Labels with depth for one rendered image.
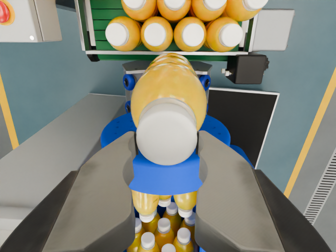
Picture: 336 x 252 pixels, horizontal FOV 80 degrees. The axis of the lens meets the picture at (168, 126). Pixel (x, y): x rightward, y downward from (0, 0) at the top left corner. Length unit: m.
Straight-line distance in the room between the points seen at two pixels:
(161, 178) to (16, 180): 0.57
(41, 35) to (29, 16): 0.04
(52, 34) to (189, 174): 0.40
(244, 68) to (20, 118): 1.79
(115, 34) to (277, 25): 0.47
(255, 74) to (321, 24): 1.29
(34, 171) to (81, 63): 0.99
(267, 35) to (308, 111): 1.30
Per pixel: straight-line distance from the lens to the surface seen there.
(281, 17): 0.72
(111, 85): 1.61
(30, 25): 0.48
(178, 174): 0.35
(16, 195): 0.76
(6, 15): 0.49
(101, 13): 0.63
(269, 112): 1.62
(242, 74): 0.54
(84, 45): 0.57
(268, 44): 0.71
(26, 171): 0.85
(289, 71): 1.76
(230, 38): 0.42
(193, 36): 0.41
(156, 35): 0.41
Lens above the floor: 1.51
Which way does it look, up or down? 66 degrees down
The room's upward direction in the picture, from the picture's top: 179 degrees counter-clockwise
